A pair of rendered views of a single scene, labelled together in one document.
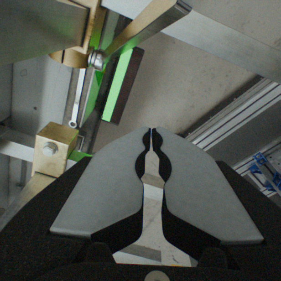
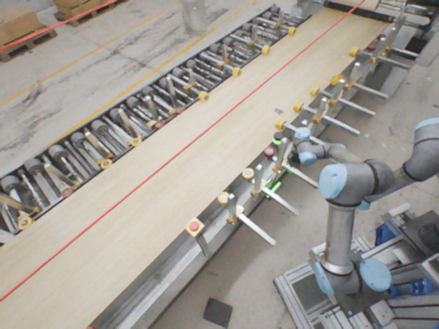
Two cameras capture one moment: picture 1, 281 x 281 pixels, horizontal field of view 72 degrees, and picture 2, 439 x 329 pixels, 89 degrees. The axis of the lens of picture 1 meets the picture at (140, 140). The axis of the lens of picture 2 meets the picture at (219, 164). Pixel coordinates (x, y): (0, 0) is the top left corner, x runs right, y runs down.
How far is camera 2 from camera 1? 1.48 m
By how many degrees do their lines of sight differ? 61
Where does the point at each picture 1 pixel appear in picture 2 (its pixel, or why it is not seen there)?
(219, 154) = (308, 290)
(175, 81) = (282, 243)
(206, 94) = (300, 258)
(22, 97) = (238, 189)
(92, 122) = (262, 196)
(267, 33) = not seen: hidden behind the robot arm
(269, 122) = not seen: hidden behind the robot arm
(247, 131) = not seen: hidden behind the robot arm
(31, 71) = (246, 184)
